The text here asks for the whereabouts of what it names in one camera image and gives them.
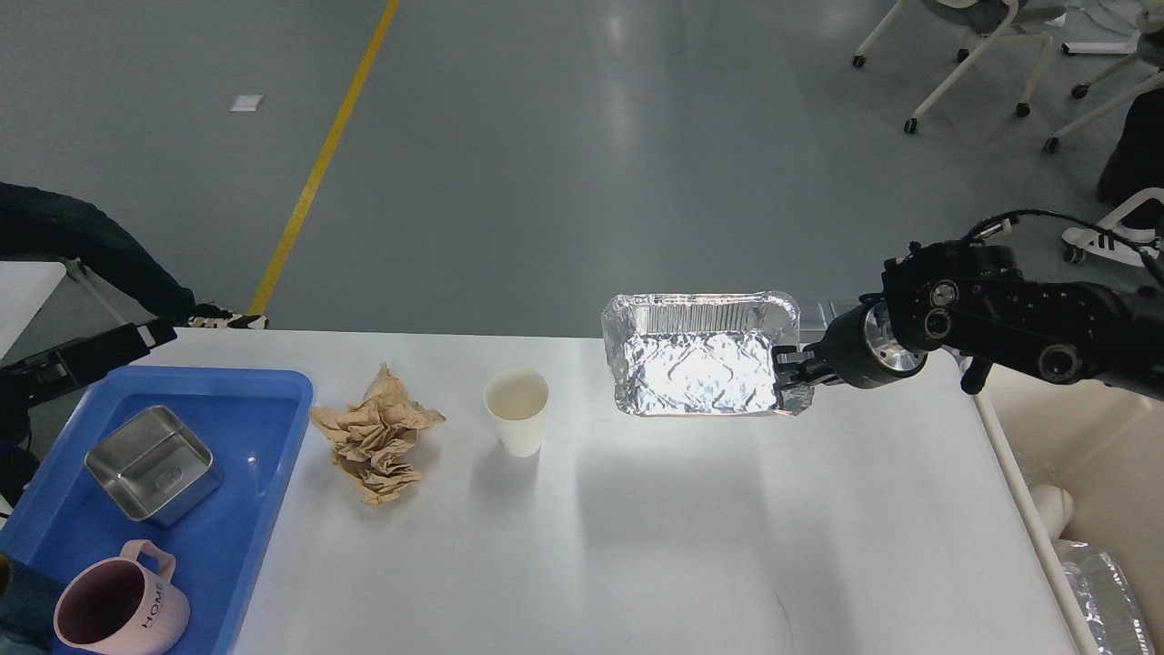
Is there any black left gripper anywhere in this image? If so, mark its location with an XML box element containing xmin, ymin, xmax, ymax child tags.
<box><xmin>1</xmin><ymin>319</ymin><xmax>177</xmax><ymax>447</ymax></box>

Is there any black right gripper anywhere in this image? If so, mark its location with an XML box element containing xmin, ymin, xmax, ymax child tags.
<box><xmin>771</xmin><ymin>301</ymin><xmax>928</xmax><ymax>389</ymax></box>

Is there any aluminium foil tray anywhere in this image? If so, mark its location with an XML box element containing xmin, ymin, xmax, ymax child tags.
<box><xmin>599</xmin><ymin>291</ymin><xmax>814</xmax><ymax>418</ymax></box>

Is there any steel rectangular container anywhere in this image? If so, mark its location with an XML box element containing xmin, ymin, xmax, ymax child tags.
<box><xmin>84</xmin><ymin>405</ymin><xmax>223</xmax><ymax>529</ymax></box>

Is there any pink mug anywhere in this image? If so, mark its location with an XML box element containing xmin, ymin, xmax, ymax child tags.
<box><xmin>54</xmin><ymin>539</ymin><xmax>191</xmax><ymax>654</ymax></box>

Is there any white paper cup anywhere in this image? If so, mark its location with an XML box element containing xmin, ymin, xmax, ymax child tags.
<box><xmin>483</xmin><ymin>368</ymin><xmax>549</xmax><ymax>458</ymax></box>

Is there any brown paper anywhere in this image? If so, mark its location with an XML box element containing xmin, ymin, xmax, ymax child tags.
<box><xmin>308</xmin><ymin>362</ymin><xmax>447</xmax><ymax>506</ymax></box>

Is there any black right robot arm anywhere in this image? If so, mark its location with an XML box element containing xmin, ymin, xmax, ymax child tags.
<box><xmin>771</xmin><ymin>211</ymin><xmax>1163</xmax><ymax>399</ymax></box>

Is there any floor socket plate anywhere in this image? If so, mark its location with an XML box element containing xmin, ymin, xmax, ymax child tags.
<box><xmin>828</xmin><ymin>298</ymin><xmax>865</xmax><ymax>318</ymax></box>
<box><xmin>799</xmin><ymin>299</ymin><xmax>835</xmax><ymax>333</ymax></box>

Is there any white side table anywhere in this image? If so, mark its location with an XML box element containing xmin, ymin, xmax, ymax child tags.
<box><xmin>1</xmin><ymin>261</ymin><xmax>66</xmax><ymax>357</ymax></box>

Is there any blue plastic tray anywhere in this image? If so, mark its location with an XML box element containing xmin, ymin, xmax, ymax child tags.
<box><xmin>1</xmin><ymin>366</ymin><xmax>315</xmax><ymax>654</ymax></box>

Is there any beige plastic bin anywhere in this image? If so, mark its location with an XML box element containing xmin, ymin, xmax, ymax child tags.
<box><xmin>974</xmin><ymin>368</ymin><xmax>1163</xmax><ymax>652</ymax></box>

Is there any person leg with sneaker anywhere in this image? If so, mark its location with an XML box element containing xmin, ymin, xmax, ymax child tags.
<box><xmin>1062</xmin><ymin>88</ymin><xmax>1163</xmax><ymax>266</ymax></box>

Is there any white chair near sneaker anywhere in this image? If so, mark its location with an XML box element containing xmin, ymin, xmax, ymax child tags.
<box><xmin>1062</xmin><ymin>187</ymin><xmax>1163</xmax><ymax>266</ymax></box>

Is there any white office chair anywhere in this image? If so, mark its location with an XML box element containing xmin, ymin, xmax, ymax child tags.
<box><xmin>903</xmin><ymin>1</ymin><xmax>1066</xmax><ymax>136</ymax></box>

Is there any white chair right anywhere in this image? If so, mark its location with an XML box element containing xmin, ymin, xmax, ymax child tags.
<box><xmin>1044</xmin><ymin>27</ymin><xmax>1164</xmax><ymax>156</ymax></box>

